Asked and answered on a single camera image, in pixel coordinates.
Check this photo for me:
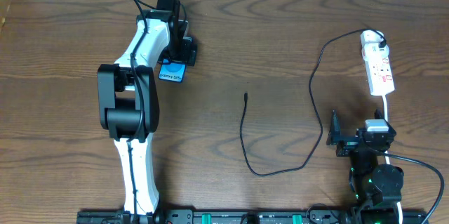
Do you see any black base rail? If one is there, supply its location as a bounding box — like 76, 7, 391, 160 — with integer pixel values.
75, 209, 425, 224

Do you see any white power strip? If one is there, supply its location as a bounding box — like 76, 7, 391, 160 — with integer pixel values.
362, 51, 395, 96

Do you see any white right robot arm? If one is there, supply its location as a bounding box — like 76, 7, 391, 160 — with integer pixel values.
326, 110, 404, 223

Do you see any white power strip cord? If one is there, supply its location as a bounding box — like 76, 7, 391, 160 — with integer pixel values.
381, 93, 404, 224

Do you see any blue Galaxy smartphone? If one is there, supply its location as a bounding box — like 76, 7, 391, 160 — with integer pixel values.
159, 62, 186, 83

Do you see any black USB charging cable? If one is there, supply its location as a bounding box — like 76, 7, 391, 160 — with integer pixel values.
239, 28, 387, 177

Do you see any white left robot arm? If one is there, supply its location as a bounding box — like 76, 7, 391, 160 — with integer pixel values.
97, 0, 197, 223

